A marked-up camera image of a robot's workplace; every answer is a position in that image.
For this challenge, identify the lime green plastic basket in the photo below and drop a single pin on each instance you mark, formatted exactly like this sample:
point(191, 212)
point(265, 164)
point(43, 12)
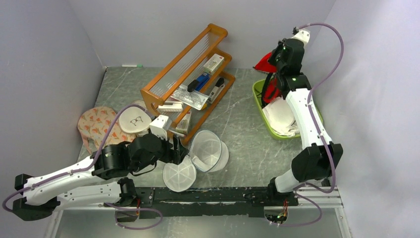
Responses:
point(308, 120)

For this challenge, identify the black white garments pile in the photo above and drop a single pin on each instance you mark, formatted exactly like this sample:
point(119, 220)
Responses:
point(280, 118)

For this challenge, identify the red black bra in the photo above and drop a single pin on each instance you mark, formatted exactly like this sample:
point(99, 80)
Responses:
point(270, 91)

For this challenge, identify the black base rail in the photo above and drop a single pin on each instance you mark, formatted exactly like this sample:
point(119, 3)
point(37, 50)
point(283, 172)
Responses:
point(208, 201)

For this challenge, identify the white staples box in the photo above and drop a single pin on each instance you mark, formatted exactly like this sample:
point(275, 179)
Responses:
point(213, 64)

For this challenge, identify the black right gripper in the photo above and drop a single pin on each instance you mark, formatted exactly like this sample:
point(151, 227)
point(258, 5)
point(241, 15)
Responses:
point(280, 47)

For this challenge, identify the white green marker pen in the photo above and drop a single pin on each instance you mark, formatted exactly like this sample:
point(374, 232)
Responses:
point(132, 65)

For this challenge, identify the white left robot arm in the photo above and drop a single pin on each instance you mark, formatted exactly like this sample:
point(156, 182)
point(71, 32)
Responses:
point(99, 178)

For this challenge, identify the white stapler box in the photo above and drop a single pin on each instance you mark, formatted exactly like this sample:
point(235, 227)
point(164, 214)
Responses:
point(184, 125)

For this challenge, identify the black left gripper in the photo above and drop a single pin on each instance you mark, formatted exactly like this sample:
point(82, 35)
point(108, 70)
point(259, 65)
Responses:
point(176, 155)

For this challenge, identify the clear protractor ruler packet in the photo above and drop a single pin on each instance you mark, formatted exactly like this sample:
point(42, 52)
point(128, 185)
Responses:
point(193, 99)

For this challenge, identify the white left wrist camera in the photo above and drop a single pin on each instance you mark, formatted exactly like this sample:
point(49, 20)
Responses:
point(160, 125)

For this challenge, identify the grey long stapler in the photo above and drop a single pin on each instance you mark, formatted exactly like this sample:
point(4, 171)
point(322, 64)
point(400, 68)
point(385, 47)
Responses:
point(216, 90)

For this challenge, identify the orange wooden desk shelf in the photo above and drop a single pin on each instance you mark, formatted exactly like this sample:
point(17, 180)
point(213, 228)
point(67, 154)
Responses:
point(187, 66)

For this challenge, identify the blue black stapler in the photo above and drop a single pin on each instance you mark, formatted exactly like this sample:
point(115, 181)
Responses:
point(198, 83)

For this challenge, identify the floral orange bra wash bag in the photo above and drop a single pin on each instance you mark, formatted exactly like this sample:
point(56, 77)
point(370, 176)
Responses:
point(93, 125)

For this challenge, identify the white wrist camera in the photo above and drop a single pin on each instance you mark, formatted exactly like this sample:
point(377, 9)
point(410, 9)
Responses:
point(302, 35)
point(160, 125)

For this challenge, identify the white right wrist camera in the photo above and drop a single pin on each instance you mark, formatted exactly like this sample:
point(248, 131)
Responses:
point(302, 35)

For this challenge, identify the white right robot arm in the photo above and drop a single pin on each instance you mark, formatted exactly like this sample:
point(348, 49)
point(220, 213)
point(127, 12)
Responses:
point(320, 155)

